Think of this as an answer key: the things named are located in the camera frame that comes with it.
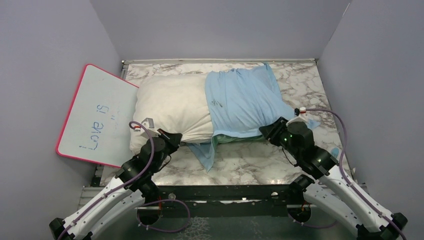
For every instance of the white pillow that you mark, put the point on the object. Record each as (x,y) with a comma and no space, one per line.
(176,104)

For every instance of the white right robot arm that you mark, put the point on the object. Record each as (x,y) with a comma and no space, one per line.
(326,185)

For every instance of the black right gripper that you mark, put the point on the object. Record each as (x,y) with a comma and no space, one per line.
(271,131)

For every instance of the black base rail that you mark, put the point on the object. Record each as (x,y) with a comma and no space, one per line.
(215,201)

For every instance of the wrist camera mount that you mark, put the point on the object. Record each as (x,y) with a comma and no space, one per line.
(146,128)
(300,116)

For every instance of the green patterned cloth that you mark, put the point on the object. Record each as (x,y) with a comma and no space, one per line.
(225,139)

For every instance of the light blue pillowcase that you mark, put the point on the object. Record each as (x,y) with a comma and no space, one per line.
(240,101)

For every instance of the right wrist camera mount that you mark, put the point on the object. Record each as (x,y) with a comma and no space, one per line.
(300,116)

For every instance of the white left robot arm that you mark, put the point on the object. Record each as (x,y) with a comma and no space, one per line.
(134,175)

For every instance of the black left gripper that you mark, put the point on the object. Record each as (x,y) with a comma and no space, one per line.
(174,138)

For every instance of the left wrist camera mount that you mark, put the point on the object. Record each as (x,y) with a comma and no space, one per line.
(146,128)

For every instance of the pink framed whiteboard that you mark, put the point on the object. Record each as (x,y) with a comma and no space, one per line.
(96,128)

